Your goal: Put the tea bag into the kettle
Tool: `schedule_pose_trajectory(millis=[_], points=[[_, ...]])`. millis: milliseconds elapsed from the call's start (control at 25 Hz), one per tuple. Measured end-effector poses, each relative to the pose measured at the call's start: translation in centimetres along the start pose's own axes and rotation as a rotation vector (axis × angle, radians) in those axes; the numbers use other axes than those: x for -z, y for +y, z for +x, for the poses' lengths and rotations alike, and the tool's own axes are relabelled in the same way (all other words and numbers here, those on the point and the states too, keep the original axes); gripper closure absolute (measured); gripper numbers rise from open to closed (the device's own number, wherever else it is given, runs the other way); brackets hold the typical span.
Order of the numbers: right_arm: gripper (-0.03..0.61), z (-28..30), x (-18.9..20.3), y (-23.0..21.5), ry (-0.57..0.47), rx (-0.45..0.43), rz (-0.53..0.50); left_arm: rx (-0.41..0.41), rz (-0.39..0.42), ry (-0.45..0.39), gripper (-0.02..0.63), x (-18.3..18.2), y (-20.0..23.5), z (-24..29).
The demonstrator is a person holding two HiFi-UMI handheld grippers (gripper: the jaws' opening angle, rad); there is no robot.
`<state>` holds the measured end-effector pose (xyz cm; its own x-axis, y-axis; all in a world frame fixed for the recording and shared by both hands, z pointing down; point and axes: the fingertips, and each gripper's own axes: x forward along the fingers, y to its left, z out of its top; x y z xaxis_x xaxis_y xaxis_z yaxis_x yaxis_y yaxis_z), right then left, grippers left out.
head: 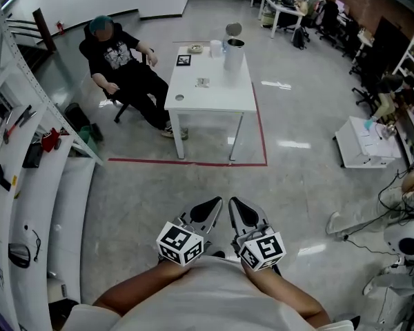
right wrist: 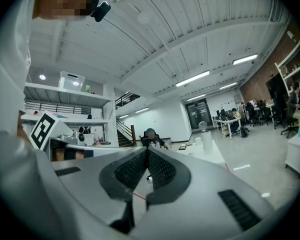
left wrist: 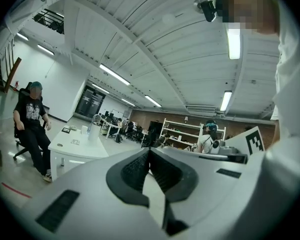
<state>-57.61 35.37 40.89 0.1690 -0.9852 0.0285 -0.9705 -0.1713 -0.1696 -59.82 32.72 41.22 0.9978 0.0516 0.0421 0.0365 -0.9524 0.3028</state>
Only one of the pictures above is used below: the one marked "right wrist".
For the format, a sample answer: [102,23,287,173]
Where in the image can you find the dark staircase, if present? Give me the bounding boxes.
[114,117,136,148]

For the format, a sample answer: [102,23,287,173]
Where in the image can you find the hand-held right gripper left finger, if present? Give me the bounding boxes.
[51,146,149,235]

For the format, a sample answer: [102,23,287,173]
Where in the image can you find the ceiling tube light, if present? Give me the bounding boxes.
[219,81,238,90]
[186,93,206,102]
[232,53,259,65]
[175,70,210,87]

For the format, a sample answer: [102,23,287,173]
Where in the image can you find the black backpack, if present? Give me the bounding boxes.
[239,125,250,139]

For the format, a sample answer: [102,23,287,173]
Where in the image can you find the black head camera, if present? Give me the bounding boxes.
[86,0,112,23]

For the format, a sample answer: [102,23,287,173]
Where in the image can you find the black office chair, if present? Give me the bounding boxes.
[140,130,163,149]
[272,91,299,139]

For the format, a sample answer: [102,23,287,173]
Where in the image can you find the white desk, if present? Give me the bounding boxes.
[211,117,242,140]

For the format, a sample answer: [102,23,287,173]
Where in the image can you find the black double door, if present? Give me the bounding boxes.
[184,98,215,131]

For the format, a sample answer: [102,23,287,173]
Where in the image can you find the white cart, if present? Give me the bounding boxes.
[284,133,300,178]

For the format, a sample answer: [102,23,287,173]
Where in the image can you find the person's left forearm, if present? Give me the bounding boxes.
[16,110,28,141]

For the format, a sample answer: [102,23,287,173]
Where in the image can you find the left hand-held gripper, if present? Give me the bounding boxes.
[28,111,145,162]

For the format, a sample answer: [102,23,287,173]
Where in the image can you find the person's head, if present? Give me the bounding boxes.
[32,0,101,24]

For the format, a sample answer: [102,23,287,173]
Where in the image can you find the white wall board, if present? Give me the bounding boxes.
[221,100,237,111]

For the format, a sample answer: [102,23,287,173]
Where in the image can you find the white shelf unit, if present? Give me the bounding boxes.
[21,81,116,149]

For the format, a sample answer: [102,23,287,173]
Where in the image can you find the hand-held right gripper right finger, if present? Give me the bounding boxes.
[129,146,276,240]

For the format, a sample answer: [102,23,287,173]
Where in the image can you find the black railing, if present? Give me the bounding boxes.
[114,92,141,110]

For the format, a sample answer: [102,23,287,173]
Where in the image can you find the person's white shirt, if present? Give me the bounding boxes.
[0,0,108,240]

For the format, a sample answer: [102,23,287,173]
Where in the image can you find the white electric kettle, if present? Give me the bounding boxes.
[198,121,213,150]

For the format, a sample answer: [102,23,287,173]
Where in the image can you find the black wall screen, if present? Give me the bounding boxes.
[265,72,291,102]

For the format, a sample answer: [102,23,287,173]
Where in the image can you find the clear plastic storage box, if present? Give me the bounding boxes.
[58,70,86,91]

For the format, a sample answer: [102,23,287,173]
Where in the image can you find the white wall shelving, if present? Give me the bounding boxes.
[274,56,300,97]

